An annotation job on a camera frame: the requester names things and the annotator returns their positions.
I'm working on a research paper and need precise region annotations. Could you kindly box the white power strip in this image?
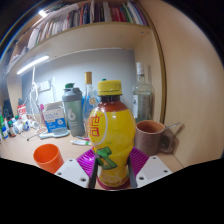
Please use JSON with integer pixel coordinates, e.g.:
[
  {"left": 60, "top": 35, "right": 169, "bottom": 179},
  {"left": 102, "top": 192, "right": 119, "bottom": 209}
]
[{"left": 37, "top": 80, "right": 52, "bottom": 92}]

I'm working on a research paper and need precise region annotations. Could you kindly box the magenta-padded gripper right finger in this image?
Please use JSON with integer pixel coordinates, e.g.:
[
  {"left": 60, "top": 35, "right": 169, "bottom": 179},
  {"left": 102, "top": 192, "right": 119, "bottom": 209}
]
[{"left": 127, "top": 146, "right": 174, "bottom": 189}]

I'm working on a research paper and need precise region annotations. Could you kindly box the red and white canister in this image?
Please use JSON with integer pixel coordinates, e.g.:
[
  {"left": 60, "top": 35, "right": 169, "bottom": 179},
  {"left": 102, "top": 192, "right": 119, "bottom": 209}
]
[{"left": 17, "top": 103, "right": 28, "bottom": 118}]

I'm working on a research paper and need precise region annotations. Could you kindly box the yellow drink bottle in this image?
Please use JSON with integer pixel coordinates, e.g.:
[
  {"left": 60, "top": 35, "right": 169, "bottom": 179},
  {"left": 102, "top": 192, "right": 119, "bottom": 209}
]
[{"left": 86, "top": 79, "right": 137, "bottom": 191}]

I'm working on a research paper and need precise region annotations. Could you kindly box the blue and white carton box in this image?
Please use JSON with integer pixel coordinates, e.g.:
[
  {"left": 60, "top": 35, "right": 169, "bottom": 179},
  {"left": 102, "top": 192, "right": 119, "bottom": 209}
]
[{"left": 41, "top": 101, "right": 69, "bottom": 133}]

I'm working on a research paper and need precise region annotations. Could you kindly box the clear glass bottle white cap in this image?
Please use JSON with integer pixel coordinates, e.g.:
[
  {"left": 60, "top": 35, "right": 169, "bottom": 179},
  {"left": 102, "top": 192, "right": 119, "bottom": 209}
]
[{"left": 132, "top": 61, "right": 155, "bottom": 124}]

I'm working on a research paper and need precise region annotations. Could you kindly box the white tube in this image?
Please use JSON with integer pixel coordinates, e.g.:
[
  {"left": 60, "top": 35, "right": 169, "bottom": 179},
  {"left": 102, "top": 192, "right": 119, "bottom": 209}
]
[{"left": 69, "top": 139, "right": 92, "bottom": 147}]

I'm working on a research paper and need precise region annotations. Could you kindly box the orange plastic cup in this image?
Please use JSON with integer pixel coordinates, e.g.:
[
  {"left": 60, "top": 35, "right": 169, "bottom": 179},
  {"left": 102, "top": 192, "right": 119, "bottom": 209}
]
[{"left": 33, "top": 143, "right": 65, "bottom": 174}]

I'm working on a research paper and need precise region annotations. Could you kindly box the grey shaker bottle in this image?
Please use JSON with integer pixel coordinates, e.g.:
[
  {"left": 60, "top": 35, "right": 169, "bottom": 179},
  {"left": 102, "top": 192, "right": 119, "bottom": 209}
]
[{"left": 61, "top": 87, "right": 86, "bottom": 138}]

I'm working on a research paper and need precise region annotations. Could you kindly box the blue and white small bottle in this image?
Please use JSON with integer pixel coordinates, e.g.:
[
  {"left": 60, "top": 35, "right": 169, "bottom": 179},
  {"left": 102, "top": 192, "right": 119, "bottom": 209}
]
[{"left": 0, "top": 123, "right": 9, "bottom": 140}]

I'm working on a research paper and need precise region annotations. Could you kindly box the wooden shelf unit with books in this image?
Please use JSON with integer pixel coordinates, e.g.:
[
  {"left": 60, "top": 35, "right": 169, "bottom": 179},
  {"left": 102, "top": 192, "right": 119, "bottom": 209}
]
[{"left": 4, "top": 0, "right": 164, "bottom": 124}]

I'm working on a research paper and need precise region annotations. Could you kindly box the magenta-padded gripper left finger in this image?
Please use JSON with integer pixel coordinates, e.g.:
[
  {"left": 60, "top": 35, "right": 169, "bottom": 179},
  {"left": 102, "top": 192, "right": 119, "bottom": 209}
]
[{"left": 54, "top": 148, "right": 99, "bottom": 190}]

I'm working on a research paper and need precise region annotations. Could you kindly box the white hairbrush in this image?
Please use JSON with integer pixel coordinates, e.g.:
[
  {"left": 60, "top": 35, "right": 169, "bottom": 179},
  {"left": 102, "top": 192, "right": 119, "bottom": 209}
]
[{"left": 38, "top": 128, "right": 71, "bottom": 140}]

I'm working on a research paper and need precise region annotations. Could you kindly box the brown ceramic mug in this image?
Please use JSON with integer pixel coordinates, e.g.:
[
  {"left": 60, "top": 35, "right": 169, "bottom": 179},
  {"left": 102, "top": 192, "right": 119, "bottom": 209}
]
[{"left": 134, "top": 119, "right": 178, "bottom": 157}]

